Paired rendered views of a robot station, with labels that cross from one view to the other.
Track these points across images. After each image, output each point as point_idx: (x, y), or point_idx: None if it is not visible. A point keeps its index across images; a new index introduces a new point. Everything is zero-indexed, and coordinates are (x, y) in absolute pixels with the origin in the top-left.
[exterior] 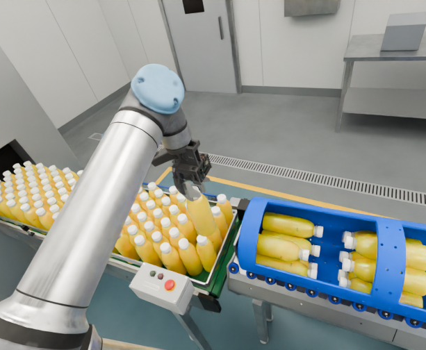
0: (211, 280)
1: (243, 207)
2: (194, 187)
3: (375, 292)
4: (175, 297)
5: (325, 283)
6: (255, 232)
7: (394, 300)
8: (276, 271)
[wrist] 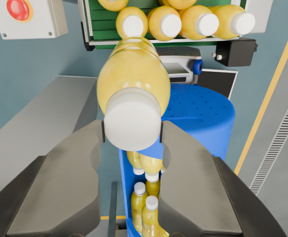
0: (108, 34)
1: (235, 53)
2: (150, 132)
3: (128, 226)
4: (10, 32)
5: (124, 194)
6: (147, 152)
7: (128, 232)
8: (119, 154)
